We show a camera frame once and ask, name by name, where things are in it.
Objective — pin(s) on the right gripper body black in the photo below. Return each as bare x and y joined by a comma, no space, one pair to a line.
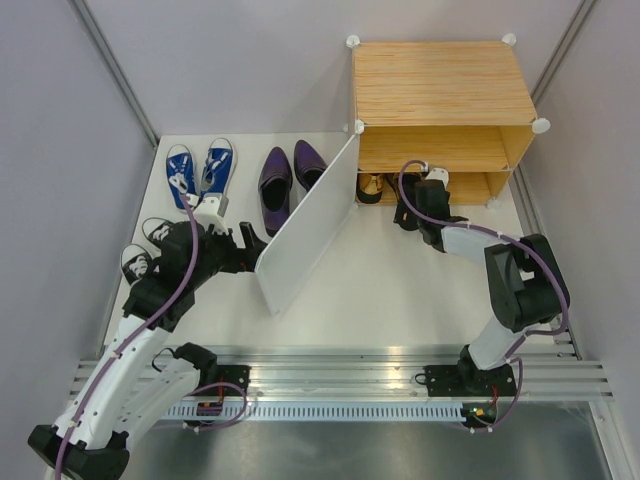
447,194

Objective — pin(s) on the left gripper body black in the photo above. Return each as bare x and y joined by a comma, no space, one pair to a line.
222,255

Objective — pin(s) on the gold loafer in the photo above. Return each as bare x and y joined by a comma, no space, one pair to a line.
369,188
403,216

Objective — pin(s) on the white cabinet door panel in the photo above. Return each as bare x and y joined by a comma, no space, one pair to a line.
291,255

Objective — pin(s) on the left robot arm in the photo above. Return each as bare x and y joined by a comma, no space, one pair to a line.
95,436

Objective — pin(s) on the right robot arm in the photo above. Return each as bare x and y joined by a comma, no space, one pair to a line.
527,292

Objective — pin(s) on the wooden shoe cabinet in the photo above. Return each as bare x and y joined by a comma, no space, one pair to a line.
461,105

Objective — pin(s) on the left purple pointed loafer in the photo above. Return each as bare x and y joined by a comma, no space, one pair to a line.
274,188

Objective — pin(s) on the purple pointed loafer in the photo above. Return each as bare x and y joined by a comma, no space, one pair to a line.
274,188
309,166

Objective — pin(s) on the black white sneaker far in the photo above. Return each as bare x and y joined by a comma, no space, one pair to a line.
155,230

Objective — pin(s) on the black white sneaker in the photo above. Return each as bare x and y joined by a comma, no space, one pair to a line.
155,230
135,263

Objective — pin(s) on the right blue canvas sneaker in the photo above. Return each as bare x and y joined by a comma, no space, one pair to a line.
218,168

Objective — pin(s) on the blue canvas sneaker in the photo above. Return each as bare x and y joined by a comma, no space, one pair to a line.
218,168
180,172

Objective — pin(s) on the black white sneaker near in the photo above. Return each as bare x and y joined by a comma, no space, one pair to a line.
135,263

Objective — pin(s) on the left blue canvas sneaker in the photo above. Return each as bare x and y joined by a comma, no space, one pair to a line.
180,172

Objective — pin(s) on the right purple pointed loafer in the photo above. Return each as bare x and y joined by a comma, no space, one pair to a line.
309,166

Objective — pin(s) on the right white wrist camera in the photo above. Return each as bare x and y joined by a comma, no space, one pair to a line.
437,174

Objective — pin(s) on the aluminium rail base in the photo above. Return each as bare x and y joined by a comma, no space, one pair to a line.
552,373

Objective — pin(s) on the white slotted cable duct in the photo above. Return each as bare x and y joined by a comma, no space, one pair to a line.
420,411

